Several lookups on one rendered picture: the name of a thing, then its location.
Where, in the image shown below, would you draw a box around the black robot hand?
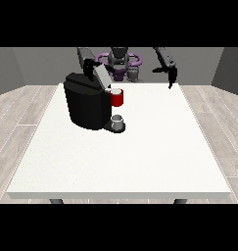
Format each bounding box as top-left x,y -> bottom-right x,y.
82,58 -> 99,82
151,66 -> 179,90

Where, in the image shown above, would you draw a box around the pale grey machine lid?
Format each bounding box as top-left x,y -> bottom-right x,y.
92,63 -> 113,90

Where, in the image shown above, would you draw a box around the black coffee machine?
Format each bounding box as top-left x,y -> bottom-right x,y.
63,72 -> 126,133

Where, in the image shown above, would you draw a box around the red pod holder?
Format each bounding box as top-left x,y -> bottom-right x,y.
109,87 -> 124,108

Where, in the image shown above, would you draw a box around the grey robot trunk purple rings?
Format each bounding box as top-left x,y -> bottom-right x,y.
94,47 -> 144,83

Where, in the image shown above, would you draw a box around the small grey cup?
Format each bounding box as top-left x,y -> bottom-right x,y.
111,114 -> 125,130

